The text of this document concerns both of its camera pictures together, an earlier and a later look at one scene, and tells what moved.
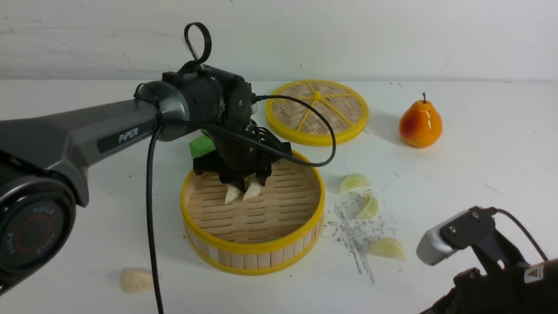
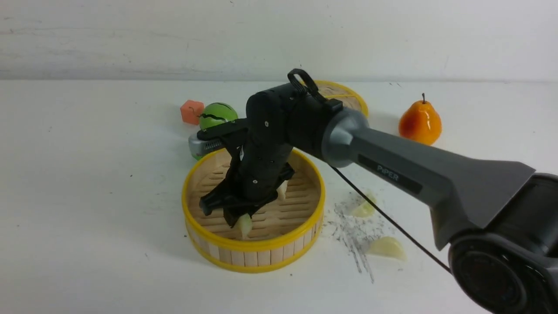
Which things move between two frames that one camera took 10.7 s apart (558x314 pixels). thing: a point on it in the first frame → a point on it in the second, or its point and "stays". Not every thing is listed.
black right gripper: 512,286 → 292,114
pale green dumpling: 353,180 → 244,223
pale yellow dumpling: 389,247 stays
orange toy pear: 421,125 stays
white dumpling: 134,281 → 281,190
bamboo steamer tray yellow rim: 281,228 stays
